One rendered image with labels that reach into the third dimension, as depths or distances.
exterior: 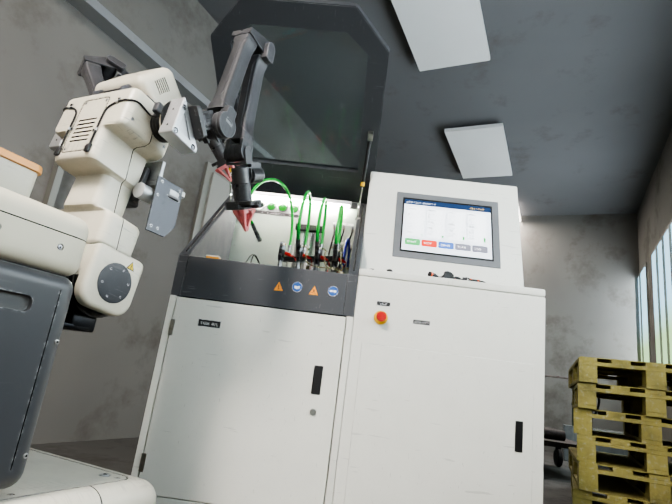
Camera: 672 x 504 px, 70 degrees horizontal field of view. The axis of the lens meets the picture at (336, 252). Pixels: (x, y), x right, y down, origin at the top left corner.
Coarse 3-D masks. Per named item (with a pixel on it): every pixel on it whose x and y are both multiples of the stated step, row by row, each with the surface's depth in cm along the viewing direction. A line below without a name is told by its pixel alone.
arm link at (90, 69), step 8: (88, 56) 172; (96, 56) 175; (88, 64) 170; (96, 64) 172; (104, 64) 175; (80, 72) 173; (88, 72) 169; (96, 72) 171; (104, 72) 178; (112, 72) 178; (88, 80) 168; (96, 80) 168; (104, 80) 180; (88, 88) 168
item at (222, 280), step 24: (192, 264) 184; (216, 264) 184; (240, 264) 183; (264, 264) 183; (192, 288) 181; (216, 288) 181; (240, 288) 181; (264, 288) 181; (288, 288) 181; (312, 312) 179; (336, 312) 178
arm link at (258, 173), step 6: (246, 150) 150; (246, 156) 150; (228, 162) 154; (240, 162) 151; (246, 162) 150; (252, 162) 153; (252, 168) 157; (258, 168) 160; (258, 174) 158; (264, 174) 161; (252, 180) 157; (258, 180) 159
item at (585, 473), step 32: (576, 384) 297; (640, 384) 309; (576, 416) 279; (608, 416) 272; (640, 416) 267; (576, 448) 360; (640, 448) 260; (576, 480) 284; (608, 480) 317; (640, 480) 256
